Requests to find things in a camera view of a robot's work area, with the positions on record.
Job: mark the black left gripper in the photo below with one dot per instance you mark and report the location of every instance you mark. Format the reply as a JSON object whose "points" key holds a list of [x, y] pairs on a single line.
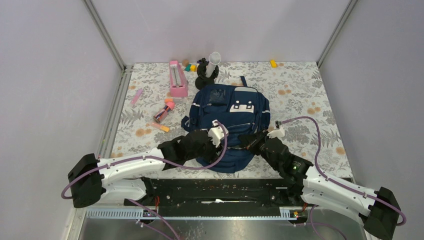
{"points": [[215, 152]]}

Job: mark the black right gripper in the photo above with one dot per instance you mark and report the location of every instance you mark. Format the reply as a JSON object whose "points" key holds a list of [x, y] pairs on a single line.
{"points": [[251, 141]]}

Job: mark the navy blue backpack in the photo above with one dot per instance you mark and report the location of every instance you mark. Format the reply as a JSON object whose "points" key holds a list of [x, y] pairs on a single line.
{"points": [[243, 110]]}

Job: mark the pink-capped marker tube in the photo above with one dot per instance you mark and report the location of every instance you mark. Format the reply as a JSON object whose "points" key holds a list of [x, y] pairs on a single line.
{"points": [[163, 113]]}

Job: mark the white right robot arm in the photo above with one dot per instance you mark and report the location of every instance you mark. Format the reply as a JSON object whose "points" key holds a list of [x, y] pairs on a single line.
{"points": [[377, 211]]}

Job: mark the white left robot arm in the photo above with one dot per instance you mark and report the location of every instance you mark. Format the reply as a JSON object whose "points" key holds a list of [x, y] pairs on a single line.
{"points": [[93, 179]]}

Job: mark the orange yellow highlighter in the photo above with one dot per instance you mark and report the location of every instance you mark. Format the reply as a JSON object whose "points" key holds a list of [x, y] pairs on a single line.
{"points": [[160, 127]]}

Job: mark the black round stand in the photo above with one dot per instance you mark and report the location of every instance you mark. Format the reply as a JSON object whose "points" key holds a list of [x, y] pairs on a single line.
{"points": [[201, 80]]}

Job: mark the pink rack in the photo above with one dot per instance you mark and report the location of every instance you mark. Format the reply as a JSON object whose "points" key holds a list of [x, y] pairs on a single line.
{"points": [[177, 79]]}

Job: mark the yellow block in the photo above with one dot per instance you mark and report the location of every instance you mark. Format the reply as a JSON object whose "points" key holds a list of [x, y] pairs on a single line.
{"points": [[273, 64]]}

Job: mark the green block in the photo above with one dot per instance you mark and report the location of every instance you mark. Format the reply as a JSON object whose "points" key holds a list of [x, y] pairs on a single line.
{"points": [[188, 67]]}

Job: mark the pink highlighter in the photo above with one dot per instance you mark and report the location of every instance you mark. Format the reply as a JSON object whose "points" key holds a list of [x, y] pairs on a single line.
{"points": [[136, 97]]}

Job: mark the white cylinder on stand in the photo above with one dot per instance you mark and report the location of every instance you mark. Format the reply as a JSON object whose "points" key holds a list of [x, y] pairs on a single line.
{"points": [[213, 60]]}

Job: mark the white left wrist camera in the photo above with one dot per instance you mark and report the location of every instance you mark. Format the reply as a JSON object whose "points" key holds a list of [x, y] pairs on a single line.
{"points": [[217, 133]]}

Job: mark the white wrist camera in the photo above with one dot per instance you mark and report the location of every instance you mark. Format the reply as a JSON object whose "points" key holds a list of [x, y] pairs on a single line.
{"points": [[217, 133], [276, 133]]}

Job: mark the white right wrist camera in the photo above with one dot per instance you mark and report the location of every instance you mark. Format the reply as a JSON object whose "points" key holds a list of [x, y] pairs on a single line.
{"points": [[276, 133]]}

